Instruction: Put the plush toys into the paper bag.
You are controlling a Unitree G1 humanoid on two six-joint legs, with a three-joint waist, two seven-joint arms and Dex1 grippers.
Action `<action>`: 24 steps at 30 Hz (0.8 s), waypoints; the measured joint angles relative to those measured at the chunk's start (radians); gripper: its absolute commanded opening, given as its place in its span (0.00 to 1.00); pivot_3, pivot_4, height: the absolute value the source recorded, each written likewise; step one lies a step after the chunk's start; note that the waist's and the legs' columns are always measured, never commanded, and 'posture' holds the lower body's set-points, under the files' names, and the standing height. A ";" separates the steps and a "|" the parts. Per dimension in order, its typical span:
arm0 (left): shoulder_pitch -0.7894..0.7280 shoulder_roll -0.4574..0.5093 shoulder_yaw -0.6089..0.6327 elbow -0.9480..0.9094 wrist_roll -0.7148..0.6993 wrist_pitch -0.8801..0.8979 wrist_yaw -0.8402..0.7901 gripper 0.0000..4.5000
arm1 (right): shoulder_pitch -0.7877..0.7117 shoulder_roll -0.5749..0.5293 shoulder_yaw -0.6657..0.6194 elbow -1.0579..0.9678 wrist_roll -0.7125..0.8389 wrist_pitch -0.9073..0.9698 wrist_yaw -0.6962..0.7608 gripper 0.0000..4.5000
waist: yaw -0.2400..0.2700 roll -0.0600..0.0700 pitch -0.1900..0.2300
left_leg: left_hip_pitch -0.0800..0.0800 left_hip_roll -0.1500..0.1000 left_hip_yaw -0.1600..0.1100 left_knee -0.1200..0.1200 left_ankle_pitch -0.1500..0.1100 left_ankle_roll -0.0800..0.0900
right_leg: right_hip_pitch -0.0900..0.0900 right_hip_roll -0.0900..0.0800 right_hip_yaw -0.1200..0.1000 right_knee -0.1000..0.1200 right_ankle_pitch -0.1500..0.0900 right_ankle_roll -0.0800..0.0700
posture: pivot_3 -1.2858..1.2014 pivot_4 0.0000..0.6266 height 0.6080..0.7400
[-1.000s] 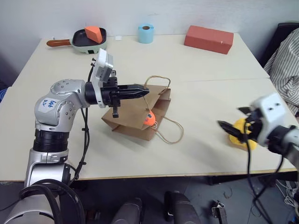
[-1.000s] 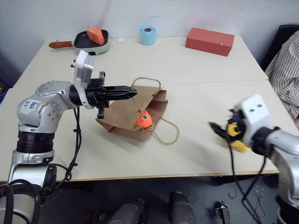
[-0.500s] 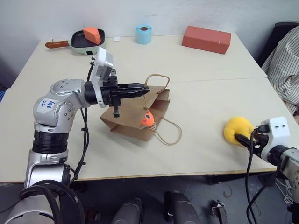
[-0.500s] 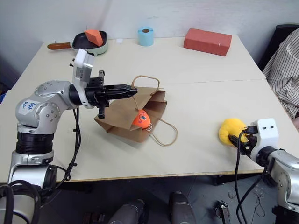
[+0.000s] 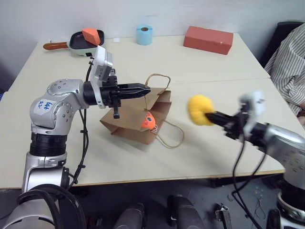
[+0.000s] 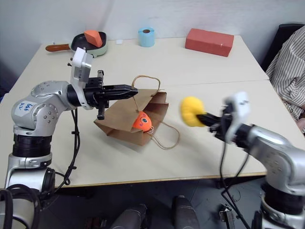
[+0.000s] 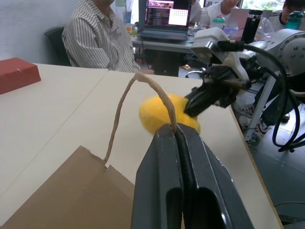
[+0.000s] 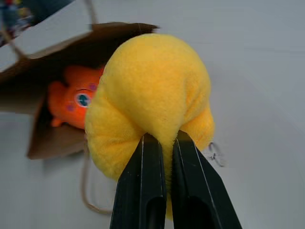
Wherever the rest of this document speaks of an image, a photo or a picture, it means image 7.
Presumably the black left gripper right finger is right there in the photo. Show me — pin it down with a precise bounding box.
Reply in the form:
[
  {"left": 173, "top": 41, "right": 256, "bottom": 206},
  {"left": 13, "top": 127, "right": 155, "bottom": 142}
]
[{"left": 175, "top": 123, "right": 254, "bottom": 229}]

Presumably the clear plastic bottle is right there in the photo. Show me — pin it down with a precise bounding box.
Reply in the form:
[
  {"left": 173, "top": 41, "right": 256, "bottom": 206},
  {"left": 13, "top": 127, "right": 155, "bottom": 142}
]
[{"left": 198, "top": 8, "right": 211, "bottom": 29}]

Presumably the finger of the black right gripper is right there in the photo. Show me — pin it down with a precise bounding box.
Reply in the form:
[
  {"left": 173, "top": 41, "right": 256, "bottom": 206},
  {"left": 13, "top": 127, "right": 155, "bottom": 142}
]
[
  {"left": 183, "top": 95, "right": 229, "bottom": 118},
  {"left": 185, "top": 85, "right": 224, "bottom": 105}
]

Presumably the black office chair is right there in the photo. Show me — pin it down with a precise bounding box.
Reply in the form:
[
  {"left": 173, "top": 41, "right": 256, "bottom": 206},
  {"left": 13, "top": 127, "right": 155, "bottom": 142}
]
[{"left": 44, "top": 26, "right": 72, "bottom": 67}]

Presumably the pink laptop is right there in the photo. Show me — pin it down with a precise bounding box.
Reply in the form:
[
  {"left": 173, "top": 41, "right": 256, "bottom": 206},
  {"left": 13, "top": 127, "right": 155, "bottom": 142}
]
[{"left": 224, "top": 8, "right": 251, "bottom": 33}]

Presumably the teal water bottle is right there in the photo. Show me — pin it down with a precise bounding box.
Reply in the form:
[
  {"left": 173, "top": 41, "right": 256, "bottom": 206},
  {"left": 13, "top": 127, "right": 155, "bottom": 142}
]
[{"left": 284, "top": 10, "right": 305, "bottom": 31}]

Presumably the black tumbler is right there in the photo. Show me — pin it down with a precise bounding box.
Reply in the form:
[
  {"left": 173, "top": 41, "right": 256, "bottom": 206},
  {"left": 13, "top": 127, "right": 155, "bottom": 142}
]
[{"left": 241, "top": 9, "right": 264, "bottom": 44}]

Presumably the person in white shirt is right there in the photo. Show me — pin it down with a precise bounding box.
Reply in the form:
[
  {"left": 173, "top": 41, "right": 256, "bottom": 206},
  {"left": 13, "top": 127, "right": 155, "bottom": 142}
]
[{"left": 206, "top": 0, "right": 251, "bottom": 31}]

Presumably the grey background desk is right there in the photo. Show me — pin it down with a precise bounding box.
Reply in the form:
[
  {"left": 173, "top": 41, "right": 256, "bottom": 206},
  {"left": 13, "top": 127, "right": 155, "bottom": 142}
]
[{"left": 132, "top": 35, "right": 200, "bottom": 77}]

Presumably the yellow plush toy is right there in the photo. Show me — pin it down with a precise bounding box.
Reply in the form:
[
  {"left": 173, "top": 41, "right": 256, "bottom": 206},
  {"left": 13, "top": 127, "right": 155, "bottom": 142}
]
[{"left": 139, "top": 92, "right": 201, "bottom": 135}]

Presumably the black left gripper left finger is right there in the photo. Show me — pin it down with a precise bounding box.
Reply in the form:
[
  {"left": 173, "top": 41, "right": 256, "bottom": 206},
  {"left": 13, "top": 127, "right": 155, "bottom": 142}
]
[{"left": 130, "top": 123, "right": 184, "bottom": 229}]

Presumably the red box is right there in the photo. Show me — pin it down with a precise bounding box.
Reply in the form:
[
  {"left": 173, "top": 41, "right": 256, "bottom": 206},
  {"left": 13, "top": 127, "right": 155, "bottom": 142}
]
[{"left": 0, "top": 57, "right": 41, "bottom": 95}]

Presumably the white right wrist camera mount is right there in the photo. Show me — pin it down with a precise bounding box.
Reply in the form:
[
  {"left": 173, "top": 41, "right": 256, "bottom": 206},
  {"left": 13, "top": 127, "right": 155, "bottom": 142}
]
[{"left": 190, "top": 27, "right": 263, "bottom": 83}]

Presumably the white sneaker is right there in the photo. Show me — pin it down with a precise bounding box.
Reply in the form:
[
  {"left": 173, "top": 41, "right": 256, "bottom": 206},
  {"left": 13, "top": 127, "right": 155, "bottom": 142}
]
[{"left": 254, "top": 119, "right": 271, "bottom": 137}]

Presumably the person in dark-trimmed shirt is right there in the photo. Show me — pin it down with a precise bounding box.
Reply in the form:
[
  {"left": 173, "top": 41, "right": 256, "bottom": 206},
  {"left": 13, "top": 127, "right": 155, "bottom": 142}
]
[{"left": 269, "top": 0, "right": 305, "bottom": 32}]

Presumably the white bottle with teal lid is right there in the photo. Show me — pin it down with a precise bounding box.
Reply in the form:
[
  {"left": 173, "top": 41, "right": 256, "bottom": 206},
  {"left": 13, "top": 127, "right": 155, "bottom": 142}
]
[{"left": 212, "top": 14, "right": 226, "bottom": 31}]

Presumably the person in striped shirt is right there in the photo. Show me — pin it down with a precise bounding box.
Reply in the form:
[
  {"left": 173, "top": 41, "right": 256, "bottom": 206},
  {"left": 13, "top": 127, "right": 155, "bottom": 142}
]
[{"left": 61, "top": 0, "right": 155, "bottom": 75}]

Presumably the brown paper bag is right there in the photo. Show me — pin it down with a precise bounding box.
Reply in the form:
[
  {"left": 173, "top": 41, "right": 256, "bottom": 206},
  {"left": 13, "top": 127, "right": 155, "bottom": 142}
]
[{"left": 0, "top": 73, "right": 182, "bottom": 229}]

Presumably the open laptop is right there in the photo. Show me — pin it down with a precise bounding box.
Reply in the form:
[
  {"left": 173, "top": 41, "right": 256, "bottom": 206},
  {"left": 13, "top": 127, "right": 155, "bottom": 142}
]
[{"left": 136, "top": 0, "right": 192, "bottom": 41}]

